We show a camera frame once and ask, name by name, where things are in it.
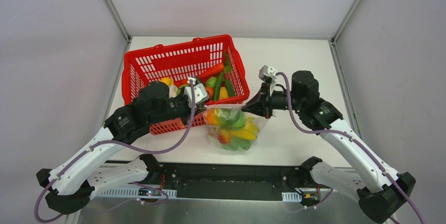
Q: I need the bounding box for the clear zip top bag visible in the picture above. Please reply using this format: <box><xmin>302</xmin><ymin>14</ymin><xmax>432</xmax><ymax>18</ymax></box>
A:
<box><xmin>202</xmin><ymin>104</ymin><xmax>268</xmax><ymax>152</ymax></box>

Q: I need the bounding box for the green bell pepper toy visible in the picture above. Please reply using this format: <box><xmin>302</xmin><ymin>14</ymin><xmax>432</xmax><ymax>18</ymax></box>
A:
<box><xmin>223</xmin><ymin>109</ymin><xmax>247</xmax><ymax>130</ymax></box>

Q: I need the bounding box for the left aluminium frame post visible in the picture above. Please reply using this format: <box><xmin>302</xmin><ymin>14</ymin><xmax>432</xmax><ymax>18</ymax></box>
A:
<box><xmin>103</xmin><ymin>0</ymin><xmax>131</xmax><ymax>43</ymax></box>

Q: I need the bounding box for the aluminium frame post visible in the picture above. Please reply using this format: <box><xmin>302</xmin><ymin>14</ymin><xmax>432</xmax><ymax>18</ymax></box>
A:
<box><xmin>103</xmin><ymin>0</ymin><xmax>131</xmax><ymax>43</ymax></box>
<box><xmin>331</xmin><ymin>0</ymin><xmax>363</xmax><ymax>45</ymax></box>

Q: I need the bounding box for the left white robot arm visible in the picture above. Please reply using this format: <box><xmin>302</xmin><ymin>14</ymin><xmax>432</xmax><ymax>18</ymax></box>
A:
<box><xmin>36</xmin><ymin>79</ymin><xmax>208</xmax><ymax>215</ymax></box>

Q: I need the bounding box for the red plastic shopping basket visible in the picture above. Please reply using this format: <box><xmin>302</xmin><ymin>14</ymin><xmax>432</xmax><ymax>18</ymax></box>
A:
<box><xmin>121</xmin><ymin>35</ymin><xmax>250</xmax><ymax>135</ymax></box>

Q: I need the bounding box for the right aluminium frame post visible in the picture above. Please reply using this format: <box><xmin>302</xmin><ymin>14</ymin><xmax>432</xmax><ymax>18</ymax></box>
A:
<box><xmin>331</xmin><ymin>0</ymin><xmax>363</xmax><ymax>45</ymax></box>

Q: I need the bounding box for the yellow banana toy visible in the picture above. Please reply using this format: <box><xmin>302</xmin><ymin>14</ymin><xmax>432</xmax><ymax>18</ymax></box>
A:
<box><xmin>230</xmin><ymin>117</ymin><xmax>260</xmax><ymax>141</ymax></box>

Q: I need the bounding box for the red peach toy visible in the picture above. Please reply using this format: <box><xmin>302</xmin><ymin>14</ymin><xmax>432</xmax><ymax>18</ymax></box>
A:
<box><xmin>217</xmin><ymin>128</ymin><xmax>232</xmax><ymax>145</ymax></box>

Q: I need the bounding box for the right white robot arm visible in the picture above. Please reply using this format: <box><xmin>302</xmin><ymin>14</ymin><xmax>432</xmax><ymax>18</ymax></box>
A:
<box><xmin>243</xmin><ymin>66</ymin><xmax>416</xmax><ymax>223</ymax></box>

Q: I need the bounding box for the green orange mango toy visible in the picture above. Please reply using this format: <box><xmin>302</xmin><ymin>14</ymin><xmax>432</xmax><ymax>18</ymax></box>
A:
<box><xmin>204</xmin><ymin>108</ymin><xmax>227</xmax><ymax>126</ymax></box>

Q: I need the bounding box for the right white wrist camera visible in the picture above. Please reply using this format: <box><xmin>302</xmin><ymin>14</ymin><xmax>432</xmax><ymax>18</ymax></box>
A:
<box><xmin>258</xmin><ymin>65</ymin><xmax>277</xmax><ymax>93</ymax></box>

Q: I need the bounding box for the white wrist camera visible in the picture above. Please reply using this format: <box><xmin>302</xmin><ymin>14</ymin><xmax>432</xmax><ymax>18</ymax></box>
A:
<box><xmin>184</xmin><ymin>77</ymin><xmax>209</xmax><ymax>107</ymax></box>
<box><xmin>258</xmin><ymin>65</ymin><xmax>277</xmax><ymax>93</ymax></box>

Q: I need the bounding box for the orange carrot toy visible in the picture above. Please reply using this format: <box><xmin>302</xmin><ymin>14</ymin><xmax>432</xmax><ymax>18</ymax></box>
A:
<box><xmin>198</xmin><ymin>63</ymin><xmax>225</xmax><ymax>79</ymax></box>

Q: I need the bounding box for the green napa cabbage toy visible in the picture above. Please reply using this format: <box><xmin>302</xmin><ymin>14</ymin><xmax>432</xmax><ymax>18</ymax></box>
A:
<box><xmin>222</xmin><ymin>137</ymin><xmax>253</xmax><ymax>151</ymax></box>

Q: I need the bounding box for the green cucumber toy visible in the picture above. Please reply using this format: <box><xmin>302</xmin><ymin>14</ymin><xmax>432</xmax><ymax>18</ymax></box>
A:
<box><xmin>225</xmin><ymin>79</ymin><xmax>236</xmax><ymax>97</ymax></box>
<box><xmin>214</xmin><ymin>72</ymin><xmax>225</xmax><ymax>101</ymax></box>

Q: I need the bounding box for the yellow lemon toy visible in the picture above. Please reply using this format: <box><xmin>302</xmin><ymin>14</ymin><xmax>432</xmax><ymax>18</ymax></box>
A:
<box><xmin>218</xmin><ymin>87</ymin><xmax>230</xmax><ymax>100</ymax></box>

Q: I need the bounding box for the yellow pear toy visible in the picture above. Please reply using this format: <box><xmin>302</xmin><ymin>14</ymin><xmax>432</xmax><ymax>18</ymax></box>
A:
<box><xmin>160</xmin><ymin>77</ymin><xmax>175</xmax><ymax>87</ymax></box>

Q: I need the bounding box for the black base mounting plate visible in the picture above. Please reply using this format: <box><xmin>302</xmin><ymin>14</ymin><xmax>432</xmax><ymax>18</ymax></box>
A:
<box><xmin>140</xmin><ymin>162</ymin><xmax>324</xmax><ymax>203</ymax></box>

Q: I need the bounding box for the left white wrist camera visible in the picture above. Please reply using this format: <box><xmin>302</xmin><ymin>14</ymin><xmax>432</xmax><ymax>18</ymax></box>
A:
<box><xmin>184</xmin><ymin>77</ymin><xmax>209</xmax><ymax>107</ymax></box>

